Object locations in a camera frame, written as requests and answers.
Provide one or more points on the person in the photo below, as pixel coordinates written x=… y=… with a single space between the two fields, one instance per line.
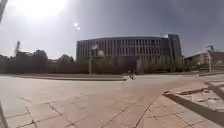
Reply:
x=130 y=74

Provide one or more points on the curved glass-fronted building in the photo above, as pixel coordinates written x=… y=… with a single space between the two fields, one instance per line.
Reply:
x=133 y=50

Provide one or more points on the row of bushes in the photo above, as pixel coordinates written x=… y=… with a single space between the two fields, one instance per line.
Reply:
x=146 y=66

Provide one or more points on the long low planter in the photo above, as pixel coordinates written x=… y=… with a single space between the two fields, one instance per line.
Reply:
x=73 y=77

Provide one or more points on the grey paved plaza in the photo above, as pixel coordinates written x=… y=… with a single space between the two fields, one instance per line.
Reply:
x=83 y=100

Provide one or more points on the row of trees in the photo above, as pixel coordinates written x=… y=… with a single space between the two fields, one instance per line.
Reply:
x=30 y=63

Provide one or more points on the building under construction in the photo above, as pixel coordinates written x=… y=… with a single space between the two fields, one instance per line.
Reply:
x=203 y=59

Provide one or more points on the construction crane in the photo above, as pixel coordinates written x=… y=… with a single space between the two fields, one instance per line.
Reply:
x=17 y=47

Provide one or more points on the pale pole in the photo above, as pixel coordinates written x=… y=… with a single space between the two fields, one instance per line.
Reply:
x=209 y=61

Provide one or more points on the low raised planter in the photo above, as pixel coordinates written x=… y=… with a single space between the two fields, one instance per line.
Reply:
x=211 y=73

